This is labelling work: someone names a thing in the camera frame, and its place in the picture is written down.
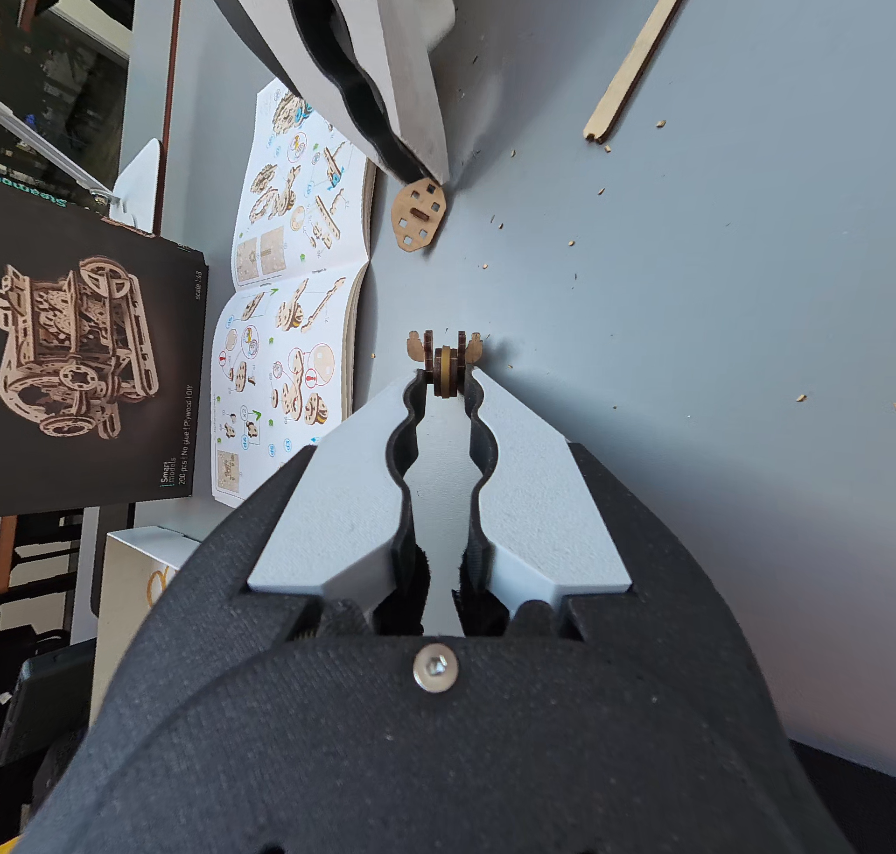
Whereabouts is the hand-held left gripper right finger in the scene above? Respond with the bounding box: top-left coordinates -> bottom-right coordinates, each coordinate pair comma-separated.
454,368 -> 634,636

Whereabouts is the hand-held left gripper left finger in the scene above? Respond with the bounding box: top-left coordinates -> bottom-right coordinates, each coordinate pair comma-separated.
246,369 -> 428,636

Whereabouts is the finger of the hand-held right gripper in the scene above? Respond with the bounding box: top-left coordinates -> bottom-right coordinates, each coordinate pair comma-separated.
230,0 -> 414,183
294,0 -> 450,186

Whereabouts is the oval slotted wooden disc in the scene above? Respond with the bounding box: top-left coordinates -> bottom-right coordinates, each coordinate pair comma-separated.
391,176 -> 448,253

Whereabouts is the small wooden gear assembly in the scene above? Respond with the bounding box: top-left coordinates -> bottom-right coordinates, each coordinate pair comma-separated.
406,329 -> 484,400

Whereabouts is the white cardboard box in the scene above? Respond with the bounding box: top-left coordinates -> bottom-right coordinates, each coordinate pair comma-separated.
90,525 -> 204,729

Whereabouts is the white metal stand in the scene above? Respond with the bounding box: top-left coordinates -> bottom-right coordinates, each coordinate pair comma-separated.
0,101 -> 165,235

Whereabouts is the open instruction booklet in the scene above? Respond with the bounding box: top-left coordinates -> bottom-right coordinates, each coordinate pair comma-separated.
210,78 -> 379,508

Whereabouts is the thin plywood strip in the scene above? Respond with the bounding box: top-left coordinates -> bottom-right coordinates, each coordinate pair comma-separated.
583,0 -> 703,144

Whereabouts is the black model kit box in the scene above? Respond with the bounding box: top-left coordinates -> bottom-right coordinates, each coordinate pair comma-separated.
0,185 -> 210,517

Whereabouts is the black equipment case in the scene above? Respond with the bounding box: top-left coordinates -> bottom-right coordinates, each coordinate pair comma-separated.
0,637 -> 95,771

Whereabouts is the black mesh pad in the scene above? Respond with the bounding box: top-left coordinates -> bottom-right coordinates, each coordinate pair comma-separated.
787,738 -> 896,854

